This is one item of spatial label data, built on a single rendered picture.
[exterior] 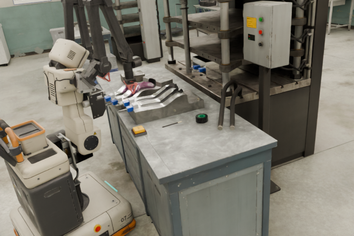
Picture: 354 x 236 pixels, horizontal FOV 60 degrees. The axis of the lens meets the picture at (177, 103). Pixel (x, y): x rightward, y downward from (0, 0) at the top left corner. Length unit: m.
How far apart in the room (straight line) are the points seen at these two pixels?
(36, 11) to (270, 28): 7.75
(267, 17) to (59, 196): 1.64
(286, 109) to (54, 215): 1.93
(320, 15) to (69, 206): 2.27
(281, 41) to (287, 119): 0.91
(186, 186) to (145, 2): 5.16
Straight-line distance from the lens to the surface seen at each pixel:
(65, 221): 2.09
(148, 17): 6.48
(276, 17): 2.07
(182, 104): 2.13
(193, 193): 1.70
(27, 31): 9.27
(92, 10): 1.78
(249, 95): 2.49
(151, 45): 6.57
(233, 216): 1.96
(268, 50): 2.09
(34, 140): 1.96
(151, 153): 1.73
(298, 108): 2.88
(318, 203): 2.70
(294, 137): 2.98
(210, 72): 2.79
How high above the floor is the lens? 1.69
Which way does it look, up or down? 23 degrees down
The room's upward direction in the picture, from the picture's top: 5 degrees counter-clockwise
